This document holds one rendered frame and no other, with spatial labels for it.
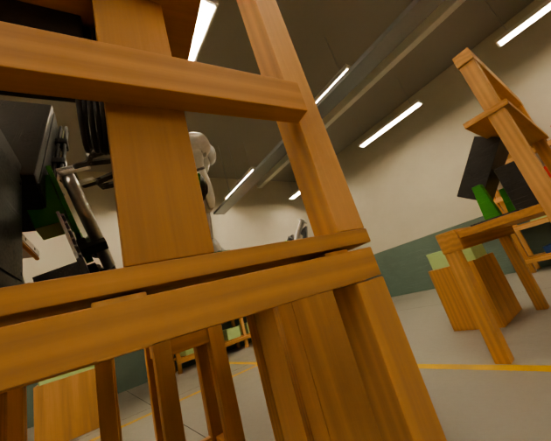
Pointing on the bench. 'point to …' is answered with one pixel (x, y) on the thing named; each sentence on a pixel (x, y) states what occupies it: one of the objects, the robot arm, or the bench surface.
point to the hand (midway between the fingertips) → (77, 176)
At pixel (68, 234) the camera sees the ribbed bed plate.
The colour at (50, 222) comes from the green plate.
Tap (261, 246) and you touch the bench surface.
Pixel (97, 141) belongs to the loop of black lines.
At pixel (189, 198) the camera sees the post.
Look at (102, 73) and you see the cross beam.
